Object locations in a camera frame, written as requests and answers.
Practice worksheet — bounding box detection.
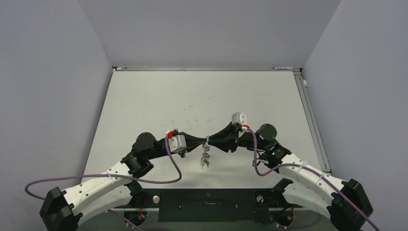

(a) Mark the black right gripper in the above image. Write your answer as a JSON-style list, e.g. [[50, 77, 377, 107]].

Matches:
[[208, 122, 268, 152]]

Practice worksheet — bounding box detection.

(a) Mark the large steel carabiner keyring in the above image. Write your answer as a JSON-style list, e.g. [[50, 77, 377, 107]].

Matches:
[[200, 136, 211, 168]]

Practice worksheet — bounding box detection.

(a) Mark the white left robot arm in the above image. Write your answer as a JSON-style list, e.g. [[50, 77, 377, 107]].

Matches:
[[39, 129, 207, 231]]

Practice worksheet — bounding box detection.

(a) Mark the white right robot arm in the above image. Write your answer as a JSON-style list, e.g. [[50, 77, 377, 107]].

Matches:
[[207, 122, 379, 231]]

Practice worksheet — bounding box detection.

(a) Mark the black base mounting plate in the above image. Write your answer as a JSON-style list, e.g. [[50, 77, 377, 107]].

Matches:
[[122, 189, 292, 223]]

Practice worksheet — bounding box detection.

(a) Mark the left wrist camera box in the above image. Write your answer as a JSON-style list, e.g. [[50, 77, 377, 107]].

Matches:
[[166, 130, 187, 153]]

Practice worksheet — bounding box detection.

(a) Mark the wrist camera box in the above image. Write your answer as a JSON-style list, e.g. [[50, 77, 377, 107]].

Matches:
[[231, 112, 249, 132], [166, 130, 187, 153]]

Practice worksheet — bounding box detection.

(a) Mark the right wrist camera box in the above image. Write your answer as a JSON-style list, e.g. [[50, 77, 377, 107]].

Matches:
[[231, 112, 249, 132]]

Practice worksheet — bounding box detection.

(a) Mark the aluminium right side rail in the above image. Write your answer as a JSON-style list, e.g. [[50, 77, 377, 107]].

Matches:
[[293, 68, 332, 174]]

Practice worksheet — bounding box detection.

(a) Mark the aluminium rail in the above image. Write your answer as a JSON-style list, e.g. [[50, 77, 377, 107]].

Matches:
[[113, 66, 301, 72], [293, 68, 332, 174]]

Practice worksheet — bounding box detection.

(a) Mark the aluminium back rail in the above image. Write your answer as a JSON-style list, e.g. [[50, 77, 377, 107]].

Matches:
[[113, 66, 301, 72]]

